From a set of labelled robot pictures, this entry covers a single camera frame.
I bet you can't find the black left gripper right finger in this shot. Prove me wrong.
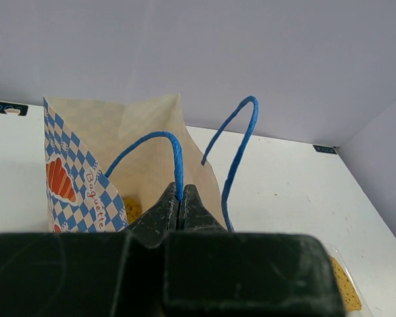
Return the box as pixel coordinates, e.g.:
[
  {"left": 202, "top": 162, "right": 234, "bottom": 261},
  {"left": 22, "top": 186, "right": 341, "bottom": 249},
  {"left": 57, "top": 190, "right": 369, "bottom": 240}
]
[{"left": 162, "top": 185, "right": 345, "bottom": 316}]

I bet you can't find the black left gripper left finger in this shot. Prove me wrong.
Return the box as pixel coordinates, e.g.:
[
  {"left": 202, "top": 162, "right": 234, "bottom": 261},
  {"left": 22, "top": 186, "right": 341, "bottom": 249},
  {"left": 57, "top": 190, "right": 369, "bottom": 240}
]
[{"left": 0, "top": 182, "right": 181, "bottom": 317}]

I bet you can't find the small thin toast slice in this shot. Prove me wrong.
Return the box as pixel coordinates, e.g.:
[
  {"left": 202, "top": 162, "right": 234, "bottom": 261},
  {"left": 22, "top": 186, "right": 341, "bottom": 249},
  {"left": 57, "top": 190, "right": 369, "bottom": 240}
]
[{"left": 123, "top": 197, "right": 143, "bottom": 224}]

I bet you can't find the paper bread bag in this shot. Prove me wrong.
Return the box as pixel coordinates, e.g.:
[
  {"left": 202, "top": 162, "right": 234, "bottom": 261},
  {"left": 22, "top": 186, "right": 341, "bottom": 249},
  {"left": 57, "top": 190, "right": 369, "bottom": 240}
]
[{"left": 44, "top": 94, "right": 259, "bottom": 232}]

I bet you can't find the upper heart toast slice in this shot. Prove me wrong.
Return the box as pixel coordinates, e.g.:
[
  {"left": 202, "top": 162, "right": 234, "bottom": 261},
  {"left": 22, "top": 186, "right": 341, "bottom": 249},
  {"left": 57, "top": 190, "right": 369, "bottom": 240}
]
[{"left": 330, "top": 256, "right": 362, "bottom": 312}]

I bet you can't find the clear plastic tray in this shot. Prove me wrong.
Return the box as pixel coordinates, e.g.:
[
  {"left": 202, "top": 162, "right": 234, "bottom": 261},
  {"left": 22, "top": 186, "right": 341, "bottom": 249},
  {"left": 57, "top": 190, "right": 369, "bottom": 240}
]
[{"left": 323, "top": 244, "right": 373, "bottom": 317}]

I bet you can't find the right black label sticker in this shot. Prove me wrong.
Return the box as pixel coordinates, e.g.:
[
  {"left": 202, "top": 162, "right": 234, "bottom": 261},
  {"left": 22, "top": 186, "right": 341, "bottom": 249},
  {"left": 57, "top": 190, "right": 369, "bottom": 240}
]
[{"left": 313, "top": 145, "right": 337, "bottom": 155}]

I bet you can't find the black label sticker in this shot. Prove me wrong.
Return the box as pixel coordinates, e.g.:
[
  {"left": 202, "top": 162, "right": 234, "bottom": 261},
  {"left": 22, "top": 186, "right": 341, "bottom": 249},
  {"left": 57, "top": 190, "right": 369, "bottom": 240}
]
[
  {"left": 0, "top": 101, "right": 28, "bottom": 116},
  {"left": 313, "top": 145, "right": 337, "bottom": 155}
]

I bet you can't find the left black label sticker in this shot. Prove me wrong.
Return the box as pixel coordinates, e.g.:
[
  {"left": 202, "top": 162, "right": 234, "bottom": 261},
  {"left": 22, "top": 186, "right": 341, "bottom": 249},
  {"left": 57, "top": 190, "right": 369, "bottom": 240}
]
[{"left": 0, "top": 101, "right": 28, "bottom": 116}]

